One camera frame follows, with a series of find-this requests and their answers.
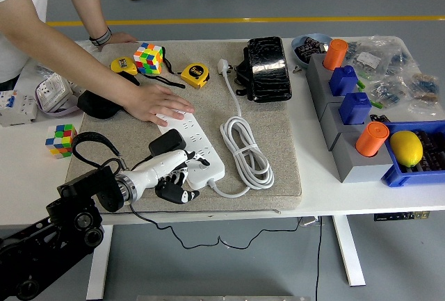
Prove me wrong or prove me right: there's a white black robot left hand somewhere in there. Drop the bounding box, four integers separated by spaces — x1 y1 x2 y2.
129 149 211 204

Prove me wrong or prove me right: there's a person's left hand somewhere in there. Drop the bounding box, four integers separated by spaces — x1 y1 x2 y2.
95 31 139 52

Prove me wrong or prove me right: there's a person's right hand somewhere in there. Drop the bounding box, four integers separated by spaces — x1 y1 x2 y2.
123 83 195 127

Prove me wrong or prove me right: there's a black plug adapter with cord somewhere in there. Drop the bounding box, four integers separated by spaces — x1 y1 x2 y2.
128 129 302 250

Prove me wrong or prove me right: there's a white power strip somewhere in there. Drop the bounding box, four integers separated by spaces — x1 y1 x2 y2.
156 112 226 189

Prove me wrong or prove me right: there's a black wristband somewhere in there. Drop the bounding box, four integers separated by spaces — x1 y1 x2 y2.
88 26 113 47

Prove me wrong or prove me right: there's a yellow tape measure plain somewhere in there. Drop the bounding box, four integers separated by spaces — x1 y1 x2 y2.
109 56 139 75

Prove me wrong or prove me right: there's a large colourful puzzle cube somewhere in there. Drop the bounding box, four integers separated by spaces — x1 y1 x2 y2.
133 42 164 75

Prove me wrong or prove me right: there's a yellow tape measure 5m print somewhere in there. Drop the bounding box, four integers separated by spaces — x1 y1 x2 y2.
180 63 211 89

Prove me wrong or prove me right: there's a black cloth pouch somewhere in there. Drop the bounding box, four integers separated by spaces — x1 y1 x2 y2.
76 70 140 120

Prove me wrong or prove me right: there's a grey-brown mat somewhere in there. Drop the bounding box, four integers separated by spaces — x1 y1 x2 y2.
65 40 302 215

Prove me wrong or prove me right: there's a clear bag of metal parts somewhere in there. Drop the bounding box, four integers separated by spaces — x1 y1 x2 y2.
36 63 58 76

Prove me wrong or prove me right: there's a purple bowl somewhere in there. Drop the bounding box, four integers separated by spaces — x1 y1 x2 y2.
33 78 84 118

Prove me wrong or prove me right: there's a small colourful puzzle cube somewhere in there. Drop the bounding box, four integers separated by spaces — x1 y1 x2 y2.
44 123 78 159

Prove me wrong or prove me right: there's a glossy black case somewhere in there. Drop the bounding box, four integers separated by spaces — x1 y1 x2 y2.
246 35 293 103

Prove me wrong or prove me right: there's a white table leg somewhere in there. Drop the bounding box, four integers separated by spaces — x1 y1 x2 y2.
86 225 114 301
332 215 366 287

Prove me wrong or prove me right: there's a white circuit breaker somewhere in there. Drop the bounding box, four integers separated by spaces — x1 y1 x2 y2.
0 89 38 128

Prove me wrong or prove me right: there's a black capacitors heap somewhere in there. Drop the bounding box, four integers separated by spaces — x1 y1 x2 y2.
405 129 445 174
295 36 330 64

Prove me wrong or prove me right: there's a grey peg holder block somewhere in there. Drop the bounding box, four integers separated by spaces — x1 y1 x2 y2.
305 53 348 106
332 130 396 184
318 101 369 151

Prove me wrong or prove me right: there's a light blue bowl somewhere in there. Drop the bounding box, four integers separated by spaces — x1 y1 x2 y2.
291 33 333 70

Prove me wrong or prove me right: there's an orange cylinder peg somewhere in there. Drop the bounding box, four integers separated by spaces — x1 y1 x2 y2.
355 122 389 158
323 38 349 71

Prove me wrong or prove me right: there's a blue block peg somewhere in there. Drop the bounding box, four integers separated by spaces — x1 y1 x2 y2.
339 91 372 125
328 65 359 97

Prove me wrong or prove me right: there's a clear bag with white label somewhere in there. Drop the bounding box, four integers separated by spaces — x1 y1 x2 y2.
347 38 411 76

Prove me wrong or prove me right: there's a clear bag of blue resistors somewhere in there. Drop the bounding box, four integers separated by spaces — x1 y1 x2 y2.
368 74 411 107

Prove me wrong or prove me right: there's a blue plastic bin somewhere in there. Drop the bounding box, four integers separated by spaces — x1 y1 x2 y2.
380 120 445 188

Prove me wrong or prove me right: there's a black table control panel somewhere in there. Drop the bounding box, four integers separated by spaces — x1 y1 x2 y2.
373 211 431 222

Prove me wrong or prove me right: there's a yellow lemon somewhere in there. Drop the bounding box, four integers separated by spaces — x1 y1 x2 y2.
389 130 424 168

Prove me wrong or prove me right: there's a clear bag of striped resistors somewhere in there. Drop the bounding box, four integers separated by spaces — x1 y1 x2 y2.
406 71 441 114

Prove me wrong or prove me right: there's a black tape measure strap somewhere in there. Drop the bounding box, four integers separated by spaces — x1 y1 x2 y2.
161 46 179 76
140 73 186 89

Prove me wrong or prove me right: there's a white wall socket panel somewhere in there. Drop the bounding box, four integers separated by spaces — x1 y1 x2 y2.
35 71 72 111
65 77 86 96

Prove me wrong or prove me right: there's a white power cord with plug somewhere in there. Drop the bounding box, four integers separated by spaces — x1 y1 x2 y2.
207 58 275 198

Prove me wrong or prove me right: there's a metal bracket under table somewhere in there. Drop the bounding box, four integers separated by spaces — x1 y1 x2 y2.
298 215 325 227

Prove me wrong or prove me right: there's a thin black hanging cable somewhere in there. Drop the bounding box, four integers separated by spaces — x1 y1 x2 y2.
314 216 323 301

